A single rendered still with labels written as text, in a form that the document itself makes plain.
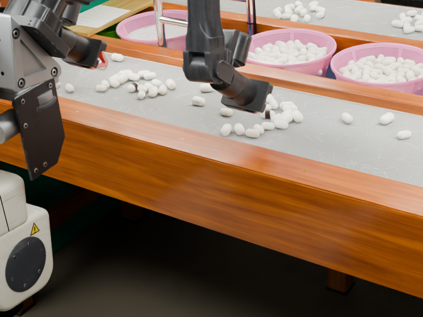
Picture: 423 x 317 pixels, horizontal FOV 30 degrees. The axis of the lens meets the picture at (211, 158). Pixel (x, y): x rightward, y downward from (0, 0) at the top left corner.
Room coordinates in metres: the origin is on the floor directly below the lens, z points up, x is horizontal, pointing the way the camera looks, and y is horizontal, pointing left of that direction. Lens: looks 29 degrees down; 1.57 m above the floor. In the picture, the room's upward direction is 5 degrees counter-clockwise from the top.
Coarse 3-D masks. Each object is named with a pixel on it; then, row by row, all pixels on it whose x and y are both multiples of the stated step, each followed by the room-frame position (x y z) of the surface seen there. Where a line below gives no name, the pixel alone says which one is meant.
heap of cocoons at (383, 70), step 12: (360, 60) 1.94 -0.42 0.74; (372, 60) 1.95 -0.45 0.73; (384, 60) 1.92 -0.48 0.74; (408, 60) 1.91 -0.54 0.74; (348, 72) 1.87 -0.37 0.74; (360, 72) 1.87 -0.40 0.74; (372, 72) 1.85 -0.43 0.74; (384, 72) 1.88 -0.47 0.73; (396, 72) 1.87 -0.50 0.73; (408, 72) 1.84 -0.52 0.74; (420, 72) 1.84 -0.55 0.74
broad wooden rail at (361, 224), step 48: (0, 144) 1.84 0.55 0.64; (96, 144) 1.63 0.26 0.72; (144, 144) 1.54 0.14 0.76; (192, 144) 1.51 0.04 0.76; (240, 144) 1.49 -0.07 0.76; (144, 192) 1.55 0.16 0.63; (192, 192) 1.47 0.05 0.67; (240, 192) 1.39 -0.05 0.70; (288, 192) 1.33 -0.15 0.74; (336, 192) 1.27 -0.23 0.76; (384, 192) 1.25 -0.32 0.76; (288, 240) 1.33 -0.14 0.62; (336, 240) 1.26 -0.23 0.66; (384, 240) 1.20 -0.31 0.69
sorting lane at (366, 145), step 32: (64, 64) 2.10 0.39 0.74; (128, 64) 2.06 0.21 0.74; (160, 64) 2.04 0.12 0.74; (64, 96) 1.88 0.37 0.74; (96, 96) 1.86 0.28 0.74; (128, 96) 1.84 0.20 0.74; (160, 96) 1.83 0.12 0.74; (192, 96) 1.81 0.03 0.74; (288, 96) 1.76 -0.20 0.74; (320, 96) 1.75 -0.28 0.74; (192, 128) 1.63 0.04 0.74; (288, 128) 1.59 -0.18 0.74; (320, 128) 1.58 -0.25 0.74; (352, 128) 1.57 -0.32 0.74; (384, 128) 1.55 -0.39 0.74; (416, 128) 1.54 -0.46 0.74; (320, 160) 1.43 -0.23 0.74; (352, 160) 1.42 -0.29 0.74; (384, 160) 1.41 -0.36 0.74; (416, 160) 1.40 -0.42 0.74
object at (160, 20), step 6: (156, 0) 2.12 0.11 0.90; (156, 6) 2.12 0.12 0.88; (156, 12) 2.12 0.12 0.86; (162, 12) 2.13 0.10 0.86; (156, 18) 2.12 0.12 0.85; (162, 18) 2.11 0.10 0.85; (168, 18) 2.10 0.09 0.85; (174, 18) 2.09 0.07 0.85; (156, 24) 2.12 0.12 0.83; (162, 24) 2.12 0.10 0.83; (168, 24) 2.10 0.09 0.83; (174, 24) 2.09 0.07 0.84; (180, 24) 2.07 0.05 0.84; (186, 24) 2.06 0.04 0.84; (162, 30) 2.12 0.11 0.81; (162, 36) 2.12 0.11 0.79; (162, 42) 2.12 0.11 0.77
